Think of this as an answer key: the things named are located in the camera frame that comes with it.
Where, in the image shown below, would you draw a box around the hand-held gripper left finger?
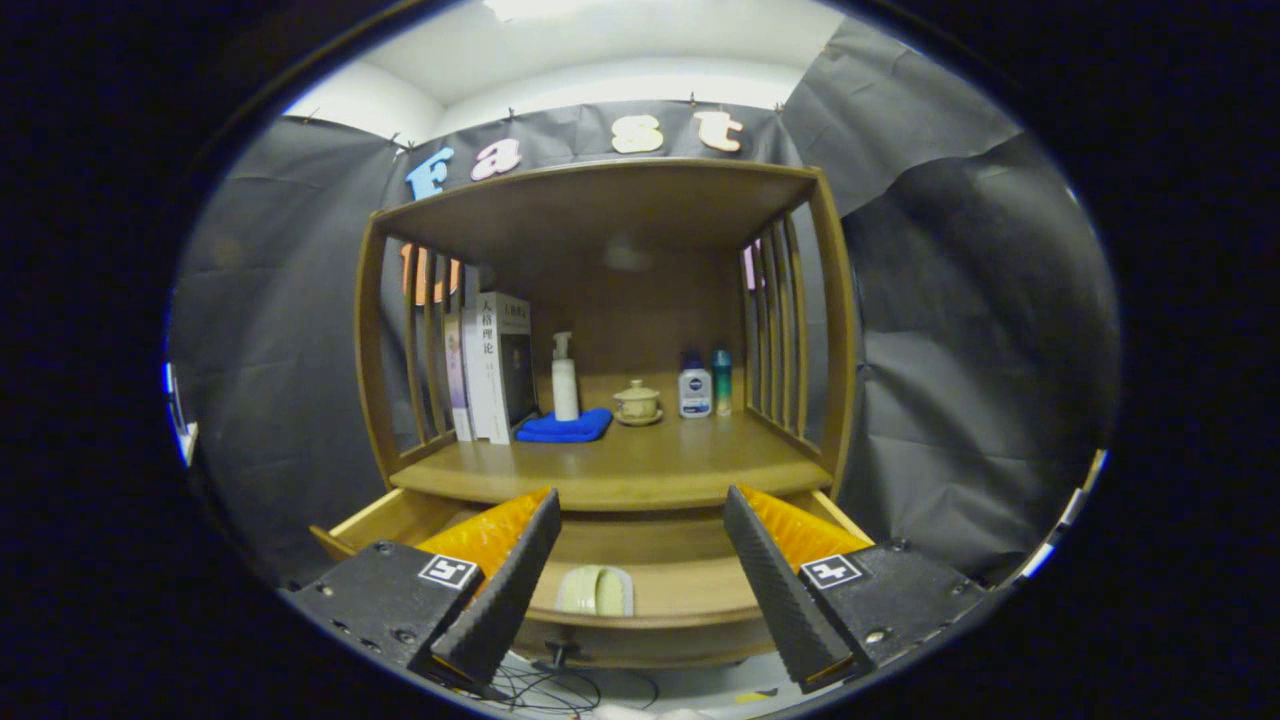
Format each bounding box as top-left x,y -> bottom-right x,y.
285,487 -> 563,691

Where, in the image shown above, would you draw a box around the wooden countertop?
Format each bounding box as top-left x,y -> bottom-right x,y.
390,410 -> 834,513

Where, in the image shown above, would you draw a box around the wooden cabinet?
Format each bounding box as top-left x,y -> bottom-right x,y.
355,158 -> 861,669

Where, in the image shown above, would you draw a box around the black floor cables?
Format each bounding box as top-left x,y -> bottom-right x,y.
480,655 -> 661,713

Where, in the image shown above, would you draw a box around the blue folded cloth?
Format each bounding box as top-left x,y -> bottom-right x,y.
515,407 -> 614,444

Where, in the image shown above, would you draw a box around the thick white book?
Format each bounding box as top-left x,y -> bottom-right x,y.
462,291 -> 539,445

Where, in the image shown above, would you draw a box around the thin purple book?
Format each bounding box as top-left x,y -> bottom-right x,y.
443,313 -> 475,443

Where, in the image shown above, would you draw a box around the beige lidded teacup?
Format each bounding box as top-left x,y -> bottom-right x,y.
612,379 -> 664,427

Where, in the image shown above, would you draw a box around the white pump bottle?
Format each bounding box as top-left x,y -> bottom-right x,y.
551,332 -> 581,422

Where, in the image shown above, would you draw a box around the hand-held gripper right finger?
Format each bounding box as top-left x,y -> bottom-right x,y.
723,485 -> 1001,691

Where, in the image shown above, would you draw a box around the white lotion bottle blue cap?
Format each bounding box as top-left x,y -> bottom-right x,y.
677,352 -> 713,419

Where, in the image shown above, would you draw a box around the ceiling light panel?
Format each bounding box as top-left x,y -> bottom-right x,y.
485,0 -> 701,23

